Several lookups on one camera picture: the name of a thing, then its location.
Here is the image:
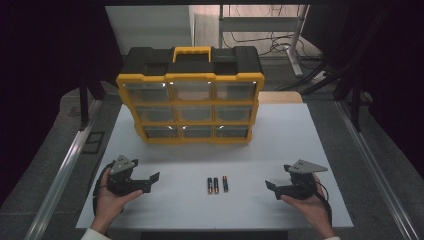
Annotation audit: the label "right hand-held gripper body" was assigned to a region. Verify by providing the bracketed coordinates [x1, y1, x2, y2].
[283, 159, 329, 201]

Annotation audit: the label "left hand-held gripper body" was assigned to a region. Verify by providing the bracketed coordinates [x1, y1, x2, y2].
[106, 154, 139, 196]

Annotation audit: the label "clear plastic drawer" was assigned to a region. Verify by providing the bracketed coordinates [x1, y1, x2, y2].
[122, 82, 171, 104]

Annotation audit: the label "yellow and black organizer case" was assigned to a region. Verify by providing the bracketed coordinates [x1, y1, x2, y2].
[115, 45, 266, 145]

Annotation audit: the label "person's right hand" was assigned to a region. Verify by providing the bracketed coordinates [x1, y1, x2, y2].
[280, 173, 336, 240]

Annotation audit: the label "person's left hand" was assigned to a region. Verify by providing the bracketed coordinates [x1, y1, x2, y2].
[90, 169, 145, 236]

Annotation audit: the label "dark floor socket cover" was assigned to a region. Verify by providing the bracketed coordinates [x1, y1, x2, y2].
[81, 131, 106, 155]

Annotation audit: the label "grid of transparent drawers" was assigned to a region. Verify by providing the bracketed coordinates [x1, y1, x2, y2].
[122, 80, 258, 140]

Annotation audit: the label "wooden board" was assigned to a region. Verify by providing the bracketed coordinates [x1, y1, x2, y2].
[258, 91, 304, 105]

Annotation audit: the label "black stand legs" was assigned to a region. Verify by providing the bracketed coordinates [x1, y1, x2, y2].
[275, 61, 338, 96]

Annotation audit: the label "dark curtain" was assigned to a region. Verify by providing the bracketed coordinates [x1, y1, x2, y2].
[0, 0, 123, 208]
[304, 0, 424, 181]

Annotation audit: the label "white partition panel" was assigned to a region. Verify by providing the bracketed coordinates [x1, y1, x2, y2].
[105, 4, 195, 57]

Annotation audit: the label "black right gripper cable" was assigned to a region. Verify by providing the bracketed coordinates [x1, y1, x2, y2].
[313, 186, 334, 228]

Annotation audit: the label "aluminium rail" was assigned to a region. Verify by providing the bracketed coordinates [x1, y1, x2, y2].
[334, 99, 420, 240]
[24, 99, 104, 240]

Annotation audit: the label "black upright post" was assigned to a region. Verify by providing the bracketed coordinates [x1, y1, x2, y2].
[350, 71, 363, 133]
[78, 75, 91, 132]

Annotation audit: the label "black floor cable bundle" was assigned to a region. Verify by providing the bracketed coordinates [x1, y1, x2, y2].
[222, 4, 322, 64]

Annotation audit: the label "white metal desk frame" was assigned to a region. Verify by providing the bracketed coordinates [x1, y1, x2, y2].
[218, 4, 310, 78]

